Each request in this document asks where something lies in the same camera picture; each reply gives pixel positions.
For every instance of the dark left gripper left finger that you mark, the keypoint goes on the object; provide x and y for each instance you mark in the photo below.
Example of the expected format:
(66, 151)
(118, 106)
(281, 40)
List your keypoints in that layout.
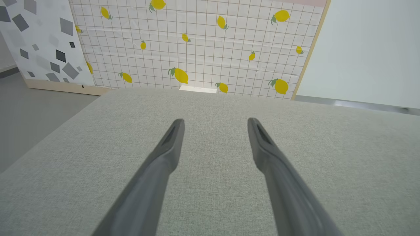
(151, 186)

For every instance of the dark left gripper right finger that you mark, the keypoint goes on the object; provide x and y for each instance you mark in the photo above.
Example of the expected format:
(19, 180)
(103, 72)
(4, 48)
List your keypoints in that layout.
(285, 193)

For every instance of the grey fabric sofa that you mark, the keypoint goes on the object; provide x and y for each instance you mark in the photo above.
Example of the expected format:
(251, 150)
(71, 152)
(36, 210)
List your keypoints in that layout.
(213, 196)

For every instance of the white box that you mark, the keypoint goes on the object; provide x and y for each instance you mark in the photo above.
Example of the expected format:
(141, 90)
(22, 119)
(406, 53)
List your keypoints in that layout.
(198, 88)

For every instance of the lemon print grid panel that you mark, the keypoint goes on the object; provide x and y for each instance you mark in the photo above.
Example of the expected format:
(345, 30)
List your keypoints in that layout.
(203, 49)

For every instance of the grey geometric print panel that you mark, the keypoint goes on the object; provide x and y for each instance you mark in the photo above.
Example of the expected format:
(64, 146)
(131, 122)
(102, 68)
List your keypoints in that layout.
(42, 42)

